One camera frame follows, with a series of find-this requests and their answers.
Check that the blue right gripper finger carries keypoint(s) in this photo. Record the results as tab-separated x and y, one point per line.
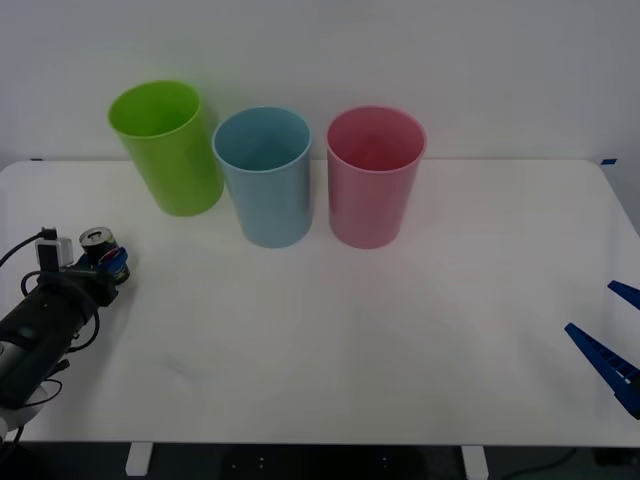
600	357
627	292

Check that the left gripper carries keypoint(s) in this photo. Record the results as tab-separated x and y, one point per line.
92	285

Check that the black drink can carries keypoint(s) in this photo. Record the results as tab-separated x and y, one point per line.
95	243

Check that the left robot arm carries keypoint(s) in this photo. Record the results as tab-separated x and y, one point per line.
35	340

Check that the yellow-green plastic bin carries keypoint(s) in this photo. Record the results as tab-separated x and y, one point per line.
180	170

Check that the white table leg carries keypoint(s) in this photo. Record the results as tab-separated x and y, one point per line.
138	459
475	462

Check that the pale blue plastic bin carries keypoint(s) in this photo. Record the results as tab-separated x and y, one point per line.
272	205

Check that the pink plastic bin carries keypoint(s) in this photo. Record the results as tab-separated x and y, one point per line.
367	205

